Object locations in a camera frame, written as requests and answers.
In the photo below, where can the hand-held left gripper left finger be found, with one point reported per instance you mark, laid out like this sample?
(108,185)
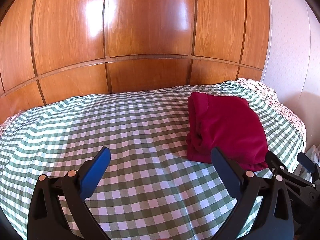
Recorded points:
(97,172)

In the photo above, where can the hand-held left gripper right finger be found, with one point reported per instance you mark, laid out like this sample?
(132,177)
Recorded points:
(225,173)

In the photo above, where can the green checked bedspread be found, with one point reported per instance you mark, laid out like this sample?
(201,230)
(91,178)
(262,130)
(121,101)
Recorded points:
(112,120)

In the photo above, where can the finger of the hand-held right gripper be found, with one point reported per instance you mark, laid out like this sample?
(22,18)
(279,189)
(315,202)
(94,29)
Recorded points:
(273,161)
(307,162)

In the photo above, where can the wooden wardrobe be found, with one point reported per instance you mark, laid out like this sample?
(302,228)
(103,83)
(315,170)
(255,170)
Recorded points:
(150,30)

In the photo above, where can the dark red sweater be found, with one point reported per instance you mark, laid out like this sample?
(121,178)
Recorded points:
(225,125)

